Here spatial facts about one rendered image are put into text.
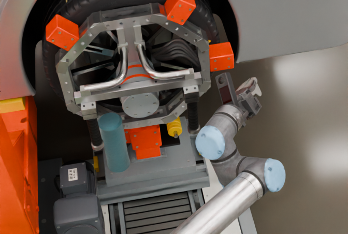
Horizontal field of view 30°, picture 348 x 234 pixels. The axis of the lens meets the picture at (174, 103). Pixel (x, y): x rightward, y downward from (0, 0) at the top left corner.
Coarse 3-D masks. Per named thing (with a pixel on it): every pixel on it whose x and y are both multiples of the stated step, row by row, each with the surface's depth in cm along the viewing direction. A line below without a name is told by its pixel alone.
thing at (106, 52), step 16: (112, 32) 231; (160, 32) 235; (96, 48) 235; (112, 48) 238; (160, 48) 240; (192, 48) 250; (80, 64) 257; (96, 64) 242; (112, 64) 242; (176, 64) 248; (80, 80) 250; (96, 80) 260; (160, 96) 257
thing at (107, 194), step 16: (192, 144) 302; (96, 160) 295; (96, 176) 291; (176, 176) 290; (192, 176) 289; (208, 176) 286; (96, 192) 284; (112, 192) 284; (128, 192) 285; (144, 192) 287; (160, 192) 289; (176, 192) 290
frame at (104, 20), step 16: (96, 16) 217; (112, 16) 218; (128, 16) 215; (144, 16) 215; (160, 16) 216; (80, 32) 221; (96, 32) 216; (176, 32) 222; (192, 32) 223; (80, 48) 221; (208, 48) 229; (64, 64) 224; (208, 64) 235; (64, 80) 230; (208, 80) 241; (64, 96) 235; (176, 96) 252; (80, 112) 243; (160, 112) 254; (176, 112) 252; (128, 128) 253
